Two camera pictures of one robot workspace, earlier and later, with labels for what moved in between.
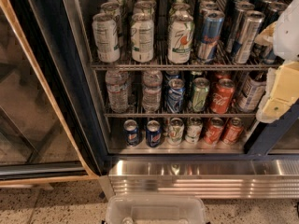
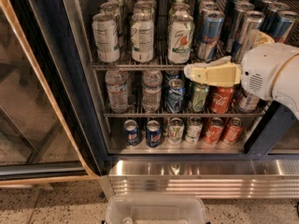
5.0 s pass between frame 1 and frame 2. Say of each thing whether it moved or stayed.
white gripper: moved
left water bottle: stayed
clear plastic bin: stayed
